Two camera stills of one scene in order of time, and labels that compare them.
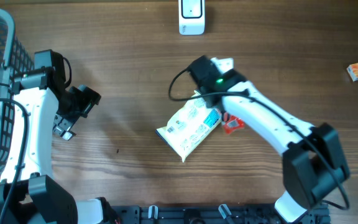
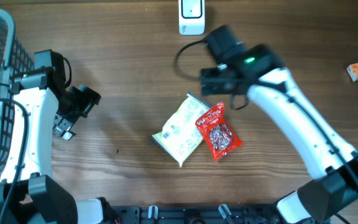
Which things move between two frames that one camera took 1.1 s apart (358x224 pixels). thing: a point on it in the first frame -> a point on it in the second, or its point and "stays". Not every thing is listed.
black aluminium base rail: [214, 214] stays
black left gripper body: [78, 103] stays
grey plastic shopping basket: [2, 56] stays
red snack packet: [234, 123] -> [220, 136]
